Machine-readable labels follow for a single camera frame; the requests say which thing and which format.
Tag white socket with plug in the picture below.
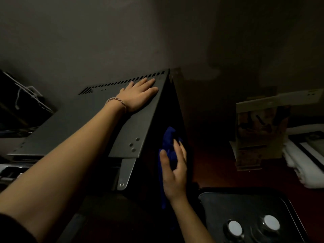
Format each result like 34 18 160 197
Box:
28 86 44 98

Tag printed brochure stand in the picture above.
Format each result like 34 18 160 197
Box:
229 94 292 172

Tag black television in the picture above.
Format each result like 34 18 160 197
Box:
0 69 55 138

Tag person's right hand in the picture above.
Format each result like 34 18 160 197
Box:
159 139 188 203

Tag black mini fridge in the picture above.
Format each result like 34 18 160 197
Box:
0 69 195 243

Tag white folded towel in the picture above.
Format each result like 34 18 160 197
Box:
282 124 324 189

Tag person's left forearm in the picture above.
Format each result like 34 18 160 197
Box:
0 102 126 242

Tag white double wall socket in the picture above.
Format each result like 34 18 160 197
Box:
277 88 324 104

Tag blue cloth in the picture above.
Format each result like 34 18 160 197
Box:
158 126 184 210

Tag person's black left sleeve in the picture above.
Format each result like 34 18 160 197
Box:
0 212 38 243

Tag white power cable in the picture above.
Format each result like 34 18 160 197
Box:
15 86 52 113

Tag braided wrist bracelet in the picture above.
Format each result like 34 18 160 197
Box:
105 97 128 114

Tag clear plastic water bottle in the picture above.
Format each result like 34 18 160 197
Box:
222 219 246 243
255 214 285 243

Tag black serving tray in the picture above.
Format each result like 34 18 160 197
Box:
197 187 312 243

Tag person's right forearm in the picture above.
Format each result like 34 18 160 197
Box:
171 197 216 243

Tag person's left hand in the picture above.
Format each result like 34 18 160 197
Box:
115 78 159 114

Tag remote controls on black folder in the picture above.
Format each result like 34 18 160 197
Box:
288 131 324 172

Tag red wooden side cabinet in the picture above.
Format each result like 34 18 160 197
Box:
192 146 324 243

